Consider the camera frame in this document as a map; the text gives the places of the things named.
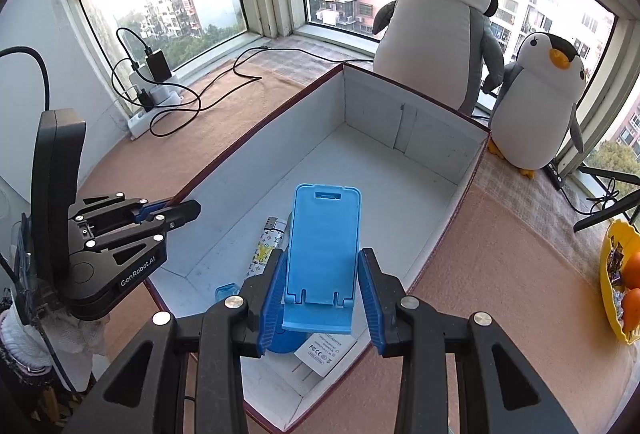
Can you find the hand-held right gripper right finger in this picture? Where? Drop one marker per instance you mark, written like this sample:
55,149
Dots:
372,304

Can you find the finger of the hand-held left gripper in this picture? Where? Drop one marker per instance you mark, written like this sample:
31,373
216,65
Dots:
182,211
150,210

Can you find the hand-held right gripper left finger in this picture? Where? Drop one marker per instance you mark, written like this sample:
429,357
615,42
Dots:
272,299

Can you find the translucent blue clip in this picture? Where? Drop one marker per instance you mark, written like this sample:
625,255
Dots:
227,292

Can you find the patterned white lighter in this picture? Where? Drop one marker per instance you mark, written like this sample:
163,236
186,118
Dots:
265,249

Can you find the white charger adapter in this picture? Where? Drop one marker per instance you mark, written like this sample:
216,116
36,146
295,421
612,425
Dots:
322,351

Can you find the blue phone stand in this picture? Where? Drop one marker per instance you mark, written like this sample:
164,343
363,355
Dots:
322,239

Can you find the white-lined cardboard box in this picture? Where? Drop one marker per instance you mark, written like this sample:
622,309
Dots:
375,174

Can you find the person's left forearm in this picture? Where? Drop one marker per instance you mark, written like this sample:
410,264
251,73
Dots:
20,344

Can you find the person's left hand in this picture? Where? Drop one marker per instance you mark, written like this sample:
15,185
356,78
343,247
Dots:
82,331

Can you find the white power strip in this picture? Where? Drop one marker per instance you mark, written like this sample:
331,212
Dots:
137,126

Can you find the black plug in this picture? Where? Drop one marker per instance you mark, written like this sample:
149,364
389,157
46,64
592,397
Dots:
145,99

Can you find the white plug adapter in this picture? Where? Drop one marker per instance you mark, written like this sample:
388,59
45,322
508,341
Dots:
162,93

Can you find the white charger block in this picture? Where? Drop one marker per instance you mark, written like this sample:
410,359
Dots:
137,79

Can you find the brown mat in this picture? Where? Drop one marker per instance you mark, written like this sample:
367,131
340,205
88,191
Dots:
500,274

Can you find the black power bank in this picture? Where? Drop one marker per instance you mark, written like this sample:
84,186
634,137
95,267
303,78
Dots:
159,66

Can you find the black flat bar device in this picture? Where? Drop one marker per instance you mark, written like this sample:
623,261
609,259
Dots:
556,176

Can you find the yellow fruit bowl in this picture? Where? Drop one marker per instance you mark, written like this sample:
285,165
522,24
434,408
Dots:
607,284

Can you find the pile of wrapped candies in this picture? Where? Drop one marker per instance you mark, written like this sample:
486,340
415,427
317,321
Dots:
616,264

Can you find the small penguin plush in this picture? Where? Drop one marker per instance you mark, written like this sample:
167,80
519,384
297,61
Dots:
535,114

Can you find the orange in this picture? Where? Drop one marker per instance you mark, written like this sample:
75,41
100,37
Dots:
632,270
631,309

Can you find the large penguin plush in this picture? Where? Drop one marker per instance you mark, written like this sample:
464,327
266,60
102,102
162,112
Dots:
435,39

